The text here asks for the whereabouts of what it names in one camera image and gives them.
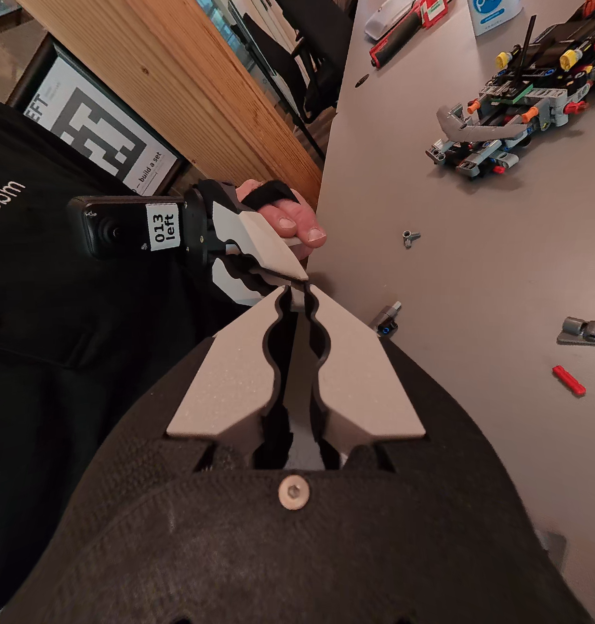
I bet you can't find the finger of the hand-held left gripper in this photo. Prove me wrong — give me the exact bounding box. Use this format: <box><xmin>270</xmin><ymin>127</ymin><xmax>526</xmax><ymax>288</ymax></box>
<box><xmin>214</xmin><ymin>204</ymin><xmax>309</xmax><ymax>283</ymax></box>
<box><xmin>212</xmin><ymin>253</ymin><xmax>284</xmax><ymax>308</ymax></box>

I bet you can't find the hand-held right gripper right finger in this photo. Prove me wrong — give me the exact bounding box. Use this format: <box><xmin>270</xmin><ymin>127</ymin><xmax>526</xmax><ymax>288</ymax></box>
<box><xmin>304</xmin><ymin>284</ymin><xmax>427</xmax><ymax>471</ymax></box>

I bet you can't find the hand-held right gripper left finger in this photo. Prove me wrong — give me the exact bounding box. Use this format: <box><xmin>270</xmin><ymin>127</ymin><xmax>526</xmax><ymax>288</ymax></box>
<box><xmin>167</xmin><ymin>285</ymin><xmax>293</xmax><ymax>471</ymax></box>

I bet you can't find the grey axle connector lego assembly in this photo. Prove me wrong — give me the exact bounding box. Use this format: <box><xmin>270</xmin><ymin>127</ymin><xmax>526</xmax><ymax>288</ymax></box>
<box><xmin>370</xmin><ymin>301</ymin><xmax>403</xmax><ymax>338</ymax></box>

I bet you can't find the dark grey lego wedge piece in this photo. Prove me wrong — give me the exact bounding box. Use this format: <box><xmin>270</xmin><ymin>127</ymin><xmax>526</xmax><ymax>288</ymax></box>
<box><xmin>557</xmin><ymin>316</ymin><xmax>595</xmax><ymax>347</ymax></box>

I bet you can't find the red lego pin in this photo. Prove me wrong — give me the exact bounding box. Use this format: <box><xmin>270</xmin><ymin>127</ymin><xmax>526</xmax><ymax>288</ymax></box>
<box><xmin>552</xmin><ymin>366</ymin><xmax>587</xmax><ymax>396</ymax></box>

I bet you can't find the lego car chassis model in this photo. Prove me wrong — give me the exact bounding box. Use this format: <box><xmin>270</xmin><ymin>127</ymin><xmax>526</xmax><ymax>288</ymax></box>
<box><xmin>426</xmin><ymin>0</ymin><xmax>595</xmax><ymax>178</ymax></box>

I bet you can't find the person's left hand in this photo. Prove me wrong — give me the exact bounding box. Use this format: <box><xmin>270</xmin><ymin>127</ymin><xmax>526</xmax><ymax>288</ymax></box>
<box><xmin>235</xmin><ymin>178</ymin><xmax>328</xmax><ymax>261</ymax></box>

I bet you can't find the black framed tag sign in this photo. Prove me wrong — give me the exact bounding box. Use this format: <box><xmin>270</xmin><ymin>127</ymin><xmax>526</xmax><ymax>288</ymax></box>
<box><xmin>7</xmin><ymin>39</ymin><xmax>183</xmax><ymax>197</ymax></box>

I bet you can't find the black office chair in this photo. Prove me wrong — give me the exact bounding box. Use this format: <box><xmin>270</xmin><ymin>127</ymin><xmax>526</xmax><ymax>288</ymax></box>
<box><xmin>239</xmin><ymin>0</ymin><xmax>353</xmax><ymax>162</ymax></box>

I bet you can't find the red white paper packaging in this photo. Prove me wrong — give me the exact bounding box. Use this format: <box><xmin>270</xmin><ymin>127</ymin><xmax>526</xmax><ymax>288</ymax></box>
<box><xmin>365</xmin><ymin>0</ymin><xmax>448</xmax><ymax>42</ymax></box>

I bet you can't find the white blue gum packet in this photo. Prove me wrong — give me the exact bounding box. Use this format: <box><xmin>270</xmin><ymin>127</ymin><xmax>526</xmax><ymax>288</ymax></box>
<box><xmin>468</xmin><ymin>0</ymin><xmax>523</xmax><ymax>37</ymax></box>

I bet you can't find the red black handled tool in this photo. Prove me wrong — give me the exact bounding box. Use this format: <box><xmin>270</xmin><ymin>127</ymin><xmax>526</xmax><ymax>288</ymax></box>
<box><xmin>369</xmin><ymin>11</ymin><xmax>423</xmax><ymax>69</ymax></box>

